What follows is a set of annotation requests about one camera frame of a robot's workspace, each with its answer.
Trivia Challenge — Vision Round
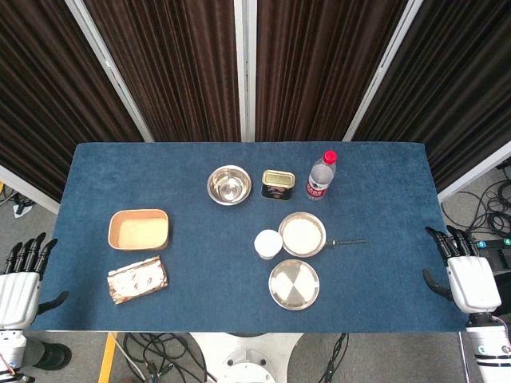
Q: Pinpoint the steel plate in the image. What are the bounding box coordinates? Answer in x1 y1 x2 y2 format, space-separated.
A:
267 258 321 311

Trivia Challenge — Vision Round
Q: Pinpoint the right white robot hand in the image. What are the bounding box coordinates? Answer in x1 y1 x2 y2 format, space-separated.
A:
422 225 502 316

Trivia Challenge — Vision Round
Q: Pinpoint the spoon with black handle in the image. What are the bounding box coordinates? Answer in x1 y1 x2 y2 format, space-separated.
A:
323 238 367 249

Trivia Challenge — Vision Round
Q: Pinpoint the deep steel bowl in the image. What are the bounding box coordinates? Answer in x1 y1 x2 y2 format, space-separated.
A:
206 164 253 207

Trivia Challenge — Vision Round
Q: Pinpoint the brown paper box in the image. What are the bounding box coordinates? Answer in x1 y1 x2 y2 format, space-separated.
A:
106 208 173 252

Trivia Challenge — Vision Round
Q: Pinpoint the person in grey trousers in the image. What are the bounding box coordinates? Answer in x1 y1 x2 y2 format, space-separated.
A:
23 338 73 370

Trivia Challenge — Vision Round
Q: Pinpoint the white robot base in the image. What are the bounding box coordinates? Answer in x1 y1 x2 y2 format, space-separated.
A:
189 331 304 383

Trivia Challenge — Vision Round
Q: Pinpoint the foil snack packet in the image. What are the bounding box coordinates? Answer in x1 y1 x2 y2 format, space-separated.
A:
106 255 170 306

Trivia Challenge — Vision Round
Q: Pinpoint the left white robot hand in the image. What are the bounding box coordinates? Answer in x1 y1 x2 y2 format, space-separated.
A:
0 232 69 330

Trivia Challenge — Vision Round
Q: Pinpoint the black foot pedal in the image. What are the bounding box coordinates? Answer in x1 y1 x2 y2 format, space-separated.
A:
478 247 511 276

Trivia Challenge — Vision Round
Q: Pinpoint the black cable tangle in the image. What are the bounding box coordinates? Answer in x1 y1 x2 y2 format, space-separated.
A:
119 332 211 383
441 165 511 240

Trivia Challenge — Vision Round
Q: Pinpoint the blue table cloth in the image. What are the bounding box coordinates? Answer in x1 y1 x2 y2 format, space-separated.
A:
28 141 473 333

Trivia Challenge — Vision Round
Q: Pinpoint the bowl of white powder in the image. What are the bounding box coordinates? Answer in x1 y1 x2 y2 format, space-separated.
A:
277 211 327 258

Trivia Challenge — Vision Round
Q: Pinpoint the black tin can gold lid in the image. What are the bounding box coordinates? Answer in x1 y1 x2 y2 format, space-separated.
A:
260 169 296 201

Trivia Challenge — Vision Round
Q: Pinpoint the dark brown curtain panel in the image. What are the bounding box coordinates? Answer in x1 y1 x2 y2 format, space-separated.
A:
254 0 412 143
81 0 243 143
353 0 511 193
0 0 145 203

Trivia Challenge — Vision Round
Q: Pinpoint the white screen frame post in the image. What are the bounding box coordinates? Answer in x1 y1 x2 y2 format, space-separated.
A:
65 0 155 144
233 0 257 144
342 0 425 144

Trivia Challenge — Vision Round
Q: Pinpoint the white paper cup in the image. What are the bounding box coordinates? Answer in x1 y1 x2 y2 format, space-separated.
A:
254 229 284 261

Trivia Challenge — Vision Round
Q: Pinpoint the clear water bottle red cap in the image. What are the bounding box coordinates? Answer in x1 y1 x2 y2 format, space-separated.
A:
305 149 339 202

